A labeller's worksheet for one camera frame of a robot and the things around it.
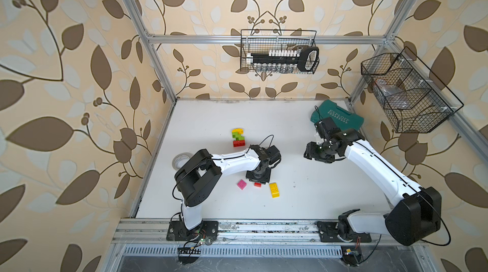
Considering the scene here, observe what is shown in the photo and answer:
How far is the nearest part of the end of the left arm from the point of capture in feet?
2.12

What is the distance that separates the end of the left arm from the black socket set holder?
386mm

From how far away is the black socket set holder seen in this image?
2.70 ft
